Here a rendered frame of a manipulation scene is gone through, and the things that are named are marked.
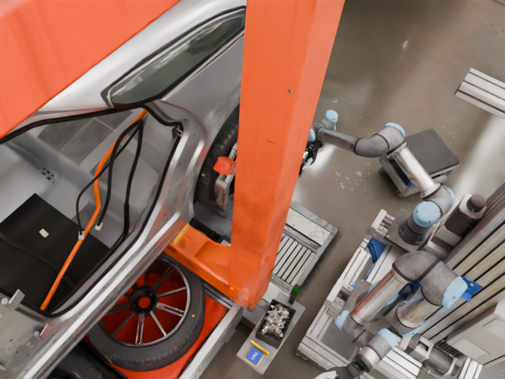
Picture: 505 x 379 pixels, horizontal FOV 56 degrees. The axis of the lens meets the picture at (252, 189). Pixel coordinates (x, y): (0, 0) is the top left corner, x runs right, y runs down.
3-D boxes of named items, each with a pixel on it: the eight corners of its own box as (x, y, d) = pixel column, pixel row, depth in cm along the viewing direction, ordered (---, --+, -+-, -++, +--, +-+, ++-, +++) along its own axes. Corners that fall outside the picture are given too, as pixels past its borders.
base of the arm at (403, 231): (430, 229, 251) (437, 220, 243) (419, 250, 244) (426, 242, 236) (404, 214, 255) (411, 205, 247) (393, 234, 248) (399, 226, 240)
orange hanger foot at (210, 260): (171, 223, 276) (166, 192, 247) (244, 273, 263) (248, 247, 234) (152, 244, 268) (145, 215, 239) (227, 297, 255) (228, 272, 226)
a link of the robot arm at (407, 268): (411, 238, 171) (328, 325, 189) (435, 260, 168) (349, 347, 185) (417, 234, 181) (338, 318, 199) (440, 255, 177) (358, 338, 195)
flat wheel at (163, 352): (121, 245, 294) (114, 228, 274) (221, 278, 287) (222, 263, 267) (67, 349, 259) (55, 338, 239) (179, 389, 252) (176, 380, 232)
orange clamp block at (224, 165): (225, 156, 238) (218, 156, 229) (238, 163, 236) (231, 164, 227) (219, 168, 240) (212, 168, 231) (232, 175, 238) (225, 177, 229)
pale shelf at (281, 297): (279, 292, 269) (280, 290, 266) (304, 309, 265) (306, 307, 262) (235, 356, 249) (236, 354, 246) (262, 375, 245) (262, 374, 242)
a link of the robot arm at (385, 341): (394, 346, 182) (401, 340, 175) (376, 365, 178) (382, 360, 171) (379, 330, 185) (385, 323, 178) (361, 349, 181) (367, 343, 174)
